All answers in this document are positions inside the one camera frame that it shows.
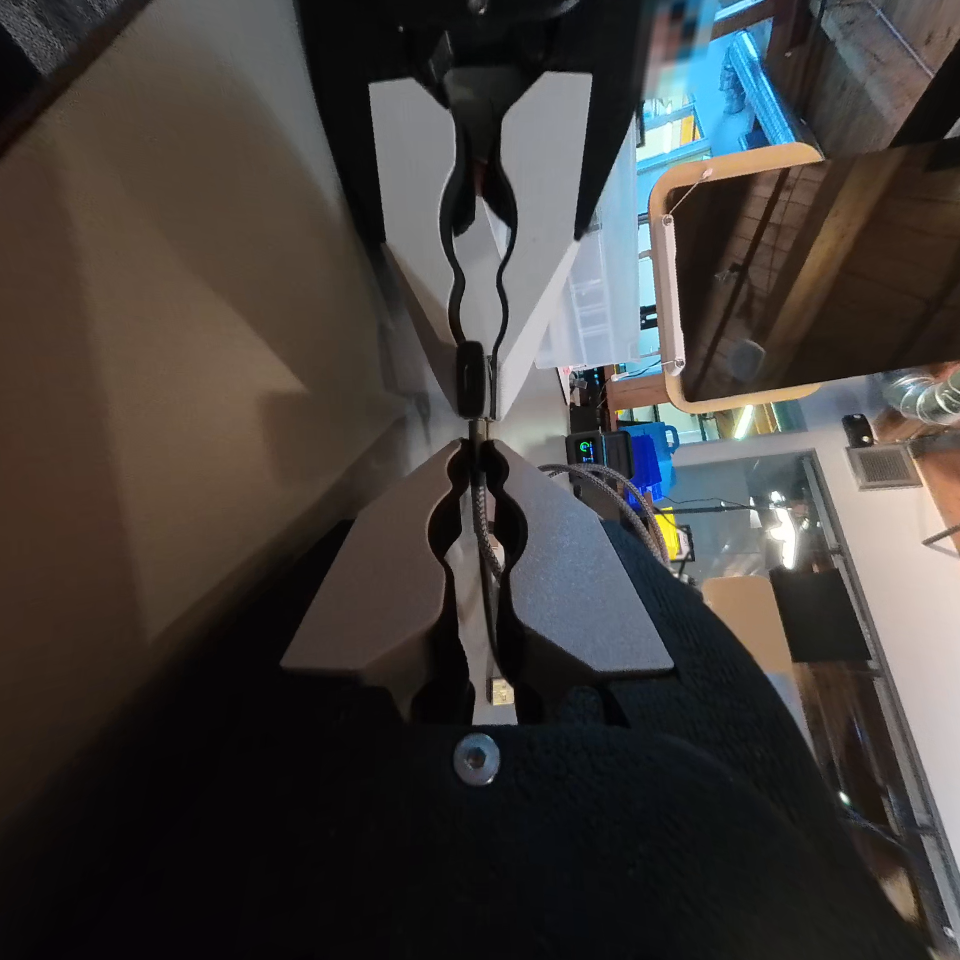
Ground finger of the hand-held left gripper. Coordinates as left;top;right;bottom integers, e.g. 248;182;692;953
480;69;595;421
367;75;481;417

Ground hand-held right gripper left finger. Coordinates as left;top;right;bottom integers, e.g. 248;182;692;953
279;437;475;725

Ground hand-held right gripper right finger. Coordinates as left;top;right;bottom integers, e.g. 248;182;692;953
480;441;676;727

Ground grey braided usb cable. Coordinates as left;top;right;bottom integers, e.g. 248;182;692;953
463;417;670;710

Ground yellow bin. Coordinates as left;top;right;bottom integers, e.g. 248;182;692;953
651;510;697;565

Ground black power station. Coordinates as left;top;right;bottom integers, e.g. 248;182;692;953
564;429;636;498

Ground clear plastic bin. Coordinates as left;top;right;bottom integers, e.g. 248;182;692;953
536;135;663;370

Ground beige cardboard sheet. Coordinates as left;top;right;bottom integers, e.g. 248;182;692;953
701;576;798;676

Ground blue storage bins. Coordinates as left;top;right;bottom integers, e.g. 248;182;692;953
628;422;681;502

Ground black square board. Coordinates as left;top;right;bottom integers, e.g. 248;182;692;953
771;566;873;663

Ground glossy black panel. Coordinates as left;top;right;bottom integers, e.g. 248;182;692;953
671;138;960;404

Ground blue air duct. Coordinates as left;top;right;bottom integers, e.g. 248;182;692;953
716;30;822;155

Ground wall vent grille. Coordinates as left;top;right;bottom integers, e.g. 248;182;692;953
846;442;922;492

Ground silver air duct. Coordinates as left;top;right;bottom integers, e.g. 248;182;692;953
873;366;960;430

